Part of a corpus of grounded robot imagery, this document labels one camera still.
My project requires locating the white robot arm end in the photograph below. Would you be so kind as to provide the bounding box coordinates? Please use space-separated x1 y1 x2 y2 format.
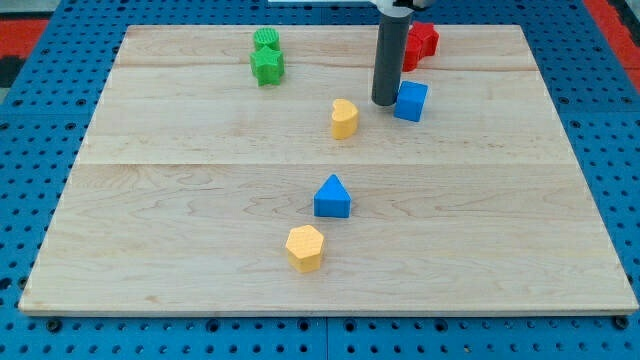
371 0 435 17

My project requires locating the light wooden board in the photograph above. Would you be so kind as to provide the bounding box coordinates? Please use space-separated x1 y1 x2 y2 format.
19 25 638 317

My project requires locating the blue triangle block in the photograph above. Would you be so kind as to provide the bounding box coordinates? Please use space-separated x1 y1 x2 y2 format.
313 174 351 218

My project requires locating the yellow hexagon block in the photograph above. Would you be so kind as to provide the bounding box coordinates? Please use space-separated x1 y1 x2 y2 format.
285 225 325 273

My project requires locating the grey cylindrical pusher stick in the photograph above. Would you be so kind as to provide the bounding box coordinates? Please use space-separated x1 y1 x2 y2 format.
371 14 412 106

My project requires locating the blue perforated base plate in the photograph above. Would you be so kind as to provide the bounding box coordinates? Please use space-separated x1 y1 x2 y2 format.
1 0 639 359

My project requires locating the yellow heart block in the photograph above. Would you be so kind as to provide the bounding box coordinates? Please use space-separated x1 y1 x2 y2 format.
331 98 359 140

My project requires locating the green cylinder block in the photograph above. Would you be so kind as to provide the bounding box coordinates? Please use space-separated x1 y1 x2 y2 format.
253 27 280 51

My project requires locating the green star block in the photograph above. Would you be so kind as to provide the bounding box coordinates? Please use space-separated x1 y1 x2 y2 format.
250 46 284 86

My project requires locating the red star block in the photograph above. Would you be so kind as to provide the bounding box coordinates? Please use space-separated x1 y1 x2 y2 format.
402 22 439 72

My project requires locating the blue cube block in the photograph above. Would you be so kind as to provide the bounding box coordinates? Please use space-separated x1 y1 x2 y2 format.
394 81 429 122

